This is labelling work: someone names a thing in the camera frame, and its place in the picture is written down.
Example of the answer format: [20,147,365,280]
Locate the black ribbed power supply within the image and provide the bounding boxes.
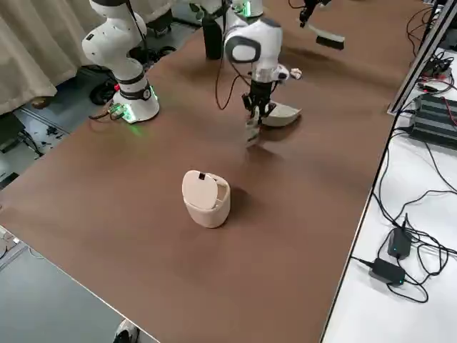
[406,93,457,146]

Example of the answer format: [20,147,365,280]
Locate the black cable hub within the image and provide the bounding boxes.
[421,53,454,90]

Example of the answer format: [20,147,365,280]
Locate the pale grey plastic dustpan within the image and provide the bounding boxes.
[244,102,304,148]

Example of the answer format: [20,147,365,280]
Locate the aluminium profile post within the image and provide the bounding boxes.
[388,0,457,115]

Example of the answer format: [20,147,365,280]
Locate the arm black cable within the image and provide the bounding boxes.
[124,0,251,111]

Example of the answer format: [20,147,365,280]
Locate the small beige lidded bin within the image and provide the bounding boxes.
[181,169,231,229]

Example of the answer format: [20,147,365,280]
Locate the black power adapter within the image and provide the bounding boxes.
[387,227,412,260]
[368,257,407,286]

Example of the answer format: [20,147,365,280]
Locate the beige curtain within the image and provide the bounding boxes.
[0,0,94,115]

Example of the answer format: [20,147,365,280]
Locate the black vase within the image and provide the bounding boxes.
[202,16,223,60]

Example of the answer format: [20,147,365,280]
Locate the white brush black bristles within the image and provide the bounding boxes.
[306,21,346,51]

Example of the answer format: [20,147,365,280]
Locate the white sneaker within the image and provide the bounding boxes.
[114,319,140,343]

